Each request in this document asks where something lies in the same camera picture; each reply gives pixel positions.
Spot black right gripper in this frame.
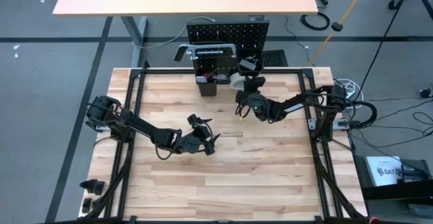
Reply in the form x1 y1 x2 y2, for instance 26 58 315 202
234 76 272 122

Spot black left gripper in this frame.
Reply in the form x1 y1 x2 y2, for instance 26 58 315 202
171 113 222 157

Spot white tape roll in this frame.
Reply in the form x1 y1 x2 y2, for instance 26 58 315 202
229 72 250 91

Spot hacksaw silver frame black handle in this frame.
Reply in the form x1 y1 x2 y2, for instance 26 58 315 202
173 43 238 63

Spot short black pegboard bin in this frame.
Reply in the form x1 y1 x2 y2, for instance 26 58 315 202
236 48 264 77

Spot tall black pegboard bin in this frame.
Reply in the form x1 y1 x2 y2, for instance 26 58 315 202
196 66 219 97

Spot black metal pegboard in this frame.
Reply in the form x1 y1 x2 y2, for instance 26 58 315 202
185 20 271 87

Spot white printed booklet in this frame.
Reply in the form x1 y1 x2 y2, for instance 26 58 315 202
365 155 404 187

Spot black side cart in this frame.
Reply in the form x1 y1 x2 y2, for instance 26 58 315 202
354 154 433 203

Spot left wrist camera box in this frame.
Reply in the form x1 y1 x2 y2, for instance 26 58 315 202
194 122 213 139

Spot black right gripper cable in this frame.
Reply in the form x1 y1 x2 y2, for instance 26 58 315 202
234 97 254 120

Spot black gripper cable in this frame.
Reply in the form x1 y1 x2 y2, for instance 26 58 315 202
234 97 254 120
153 129 177 161

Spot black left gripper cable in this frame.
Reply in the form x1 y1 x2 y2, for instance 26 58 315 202
153 129 177 161

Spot black aluminium table frame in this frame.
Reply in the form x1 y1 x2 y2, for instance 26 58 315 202
79 66 370 224

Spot black coiled floor cable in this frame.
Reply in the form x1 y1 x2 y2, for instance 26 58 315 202
300 12 332 32

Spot grey floor cable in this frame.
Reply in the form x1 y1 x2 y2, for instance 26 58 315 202
133 15 218 51

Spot white coiled cable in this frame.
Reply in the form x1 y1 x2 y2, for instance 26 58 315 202
333 78 365 108

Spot black corner bracket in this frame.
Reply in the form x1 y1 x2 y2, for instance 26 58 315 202
79 179 106 196
81 197 94 215

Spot yellow hanging cable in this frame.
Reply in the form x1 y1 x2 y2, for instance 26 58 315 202
307 0 372 68

